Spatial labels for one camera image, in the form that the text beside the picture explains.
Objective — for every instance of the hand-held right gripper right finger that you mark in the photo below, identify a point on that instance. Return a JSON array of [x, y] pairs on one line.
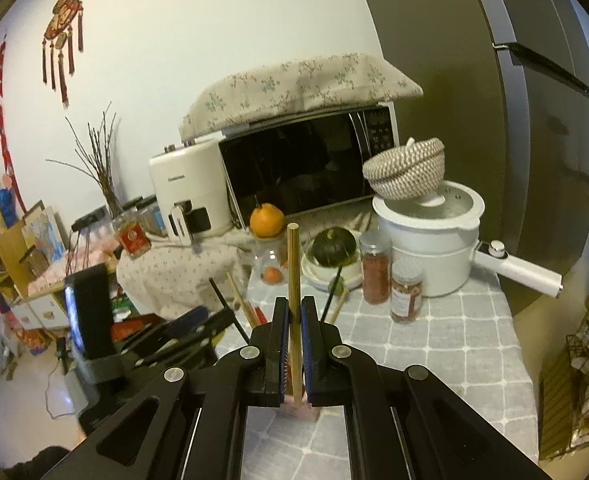
[[307, 360]]

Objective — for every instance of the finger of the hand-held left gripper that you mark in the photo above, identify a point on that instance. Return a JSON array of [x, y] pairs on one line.
[[199, 340], [184, 320]]

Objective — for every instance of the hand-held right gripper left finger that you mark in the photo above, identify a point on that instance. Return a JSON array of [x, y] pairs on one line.
[[285, 355]]

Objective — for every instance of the black chopstick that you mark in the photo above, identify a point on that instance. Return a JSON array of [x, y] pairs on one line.
[[333, 295], [222, 300]]

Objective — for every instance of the beige wooden chopstick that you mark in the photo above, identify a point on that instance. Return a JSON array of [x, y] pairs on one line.
[[341, 302], [294, 270], [237, 292], [252, 312]]

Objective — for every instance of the red box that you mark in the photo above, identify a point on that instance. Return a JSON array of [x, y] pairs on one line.
[[124, 331]]

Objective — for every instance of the pink quilted cloth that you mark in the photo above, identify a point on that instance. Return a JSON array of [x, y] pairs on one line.
[[89, 255]]

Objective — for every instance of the small orange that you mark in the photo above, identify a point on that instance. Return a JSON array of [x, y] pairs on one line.
[[273, 275]]

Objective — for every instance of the green lime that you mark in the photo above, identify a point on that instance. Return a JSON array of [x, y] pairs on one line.
[[343, 284]]

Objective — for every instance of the white dish with green fruit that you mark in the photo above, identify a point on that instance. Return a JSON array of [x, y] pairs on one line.
[[319, 275]]

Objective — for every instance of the glass bottle red label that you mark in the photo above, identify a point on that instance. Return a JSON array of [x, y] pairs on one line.
[[133, 237]]

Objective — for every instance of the clear glass jar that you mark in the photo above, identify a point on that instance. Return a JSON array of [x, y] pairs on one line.
[[264, 260]]

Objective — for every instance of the colourful painting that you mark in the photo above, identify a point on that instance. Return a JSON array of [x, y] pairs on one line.
[[42, 232]]

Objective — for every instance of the wooden shelf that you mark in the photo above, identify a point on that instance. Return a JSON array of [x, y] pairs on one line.
[[4, 255]]

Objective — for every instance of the glass canister black lid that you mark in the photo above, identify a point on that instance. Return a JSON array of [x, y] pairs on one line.
[[130, 206], [152, 215]]

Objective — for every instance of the tall red spice jar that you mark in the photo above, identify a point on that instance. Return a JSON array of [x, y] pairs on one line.
[[374, 270]]

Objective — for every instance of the short labelled spice jar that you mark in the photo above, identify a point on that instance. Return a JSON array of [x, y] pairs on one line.
[[407, 297]]

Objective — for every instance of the dark green squash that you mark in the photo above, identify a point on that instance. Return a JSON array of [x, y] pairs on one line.
[[333, 245]]

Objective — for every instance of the large orange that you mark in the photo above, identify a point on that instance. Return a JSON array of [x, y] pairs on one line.
[[267, 222]]

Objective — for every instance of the white air fryer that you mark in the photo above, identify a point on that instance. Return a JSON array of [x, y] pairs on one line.
[[189, 180]]

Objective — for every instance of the grey checked tablecloth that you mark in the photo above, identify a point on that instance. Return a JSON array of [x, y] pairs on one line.
[[449, 360]]

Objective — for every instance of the dry branches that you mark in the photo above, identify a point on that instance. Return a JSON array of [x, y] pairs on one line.
[[99, 170]]

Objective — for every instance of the white electric pot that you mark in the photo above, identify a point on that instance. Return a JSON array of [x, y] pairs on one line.
[[424, 255]]

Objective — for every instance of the black microwave oven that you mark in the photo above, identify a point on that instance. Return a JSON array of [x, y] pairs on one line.
[[294, 165]]

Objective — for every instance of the pot lid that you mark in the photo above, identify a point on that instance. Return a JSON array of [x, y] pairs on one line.
[[454, 205]]

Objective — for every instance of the woven lidded basket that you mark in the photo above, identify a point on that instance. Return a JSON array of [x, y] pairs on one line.
[[404, 165]]

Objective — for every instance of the yellow ribbed board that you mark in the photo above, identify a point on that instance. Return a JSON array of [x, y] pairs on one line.
[[557, 405]]

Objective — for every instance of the floral microwave cover cloth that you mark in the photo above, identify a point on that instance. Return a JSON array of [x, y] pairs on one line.
[[294, 85]]

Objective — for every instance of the dark grey refrigerator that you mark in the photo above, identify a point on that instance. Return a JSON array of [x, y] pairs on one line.
[[449, 60]]

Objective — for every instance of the red knot wall decoration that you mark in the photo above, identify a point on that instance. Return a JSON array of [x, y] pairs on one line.
[[63, 15]]

